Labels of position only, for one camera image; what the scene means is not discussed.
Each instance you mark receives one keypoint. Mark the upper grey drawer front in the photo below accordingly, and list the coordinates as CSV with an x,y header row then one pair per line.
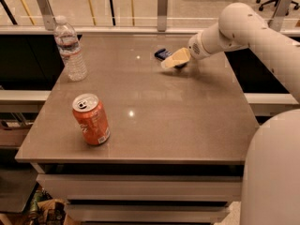
x,y
141,188

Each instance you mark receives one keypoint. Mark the middle metal railing post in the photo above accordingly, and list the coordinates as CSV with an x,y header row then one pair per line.
x,y
162,8

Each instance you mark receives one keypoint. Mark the orange soda can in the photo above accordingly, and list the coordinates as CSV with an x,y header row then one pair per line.
x,y
92,119

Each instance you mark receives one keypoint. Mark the clear plastic water bottle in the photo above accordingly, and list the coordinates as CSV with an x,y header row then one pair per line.
x,y
70,49

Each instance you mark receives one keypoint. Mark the metal railing post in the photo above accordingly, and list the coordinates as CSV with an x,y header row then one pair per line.
x,y
279,14
162,8
47,14

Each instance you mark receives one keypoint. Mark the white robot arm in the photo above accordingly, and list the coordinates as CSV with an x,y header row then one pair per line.
x,y
271,182

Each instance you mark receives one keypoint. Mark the lower grey drawer front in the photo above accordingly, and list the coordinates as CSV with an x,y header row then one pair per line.
x,y
147,213

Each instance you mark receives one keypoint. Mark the right metal railing post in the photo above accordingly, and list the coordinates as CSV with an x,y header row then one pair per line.
x,y
279,14

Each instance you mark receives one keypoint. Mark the blue rxbar blueberry bar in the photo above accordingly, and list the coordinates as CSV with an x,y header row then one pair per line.
x,y
162,54

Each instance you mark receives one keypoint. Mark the left metal railing post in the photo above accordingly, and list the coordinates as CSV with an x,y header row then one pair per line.
x,y
47,14

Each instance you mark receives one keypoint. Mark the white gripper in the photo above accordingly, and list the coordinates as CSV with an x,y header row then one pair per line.
x,y
194,50

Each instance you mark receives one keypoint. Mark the grey drawer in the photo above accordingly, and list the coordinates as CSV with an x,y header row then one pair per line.
x,y
141,188
147,213

